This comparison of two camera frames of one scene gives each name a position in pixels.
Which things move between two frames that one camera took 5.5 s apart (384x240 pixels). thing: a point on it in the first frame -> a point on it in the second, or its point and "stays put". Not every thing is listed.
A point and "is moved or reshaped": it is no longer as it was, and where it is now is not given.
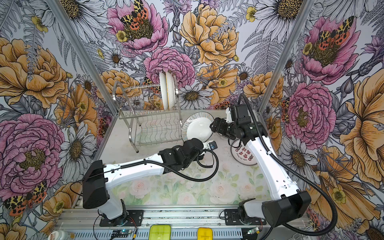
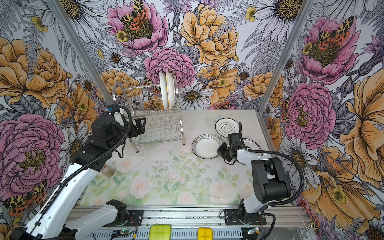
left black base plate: (135, 218) stays put
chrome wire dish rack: (141, 108) stays put
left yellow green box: (160, 232) stays put
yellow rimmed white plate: (170, 82) stays put
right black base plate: (232, 218) stays put
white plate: (163, 80) stays put
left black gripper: (198, 157) -> (141, 128)
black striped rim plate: (197, 125) is moved or reshaped
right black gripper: (219, 126) -> (220, 150)
